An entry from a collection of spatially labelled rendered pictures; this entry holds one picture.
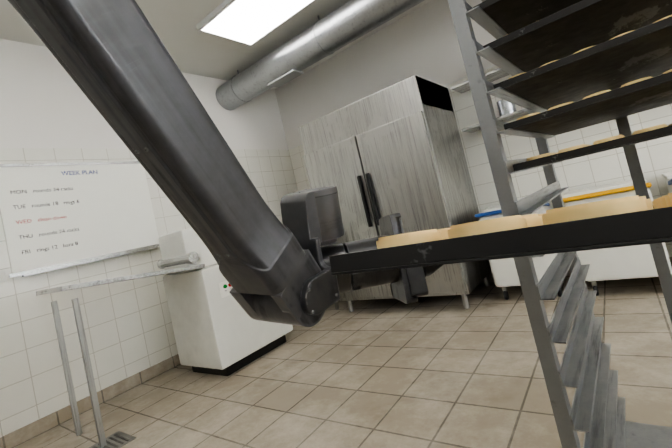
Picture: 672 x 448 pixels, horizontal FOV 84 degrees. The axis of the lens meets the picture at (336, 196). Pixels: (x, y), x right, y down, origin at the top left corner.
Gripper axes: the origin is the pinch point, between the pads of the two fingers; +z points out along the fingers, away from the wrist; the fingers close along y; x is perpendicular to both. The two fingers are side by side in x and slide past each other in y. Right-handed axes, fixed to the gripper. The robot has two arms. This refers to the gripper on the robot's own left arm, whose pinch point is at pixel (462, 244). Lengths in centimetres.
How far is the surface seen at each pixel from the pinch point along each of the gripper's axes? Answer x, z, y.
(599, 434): -42, 40, 50
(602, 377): -61, 58, 48
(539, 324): -32.3, 26.4, 20.9
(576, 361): -39, 37, 32
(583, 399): -41, 37, 41
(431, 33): -307, 151, -206
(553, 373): -33, 27, 31
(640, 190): -60, 85, -3
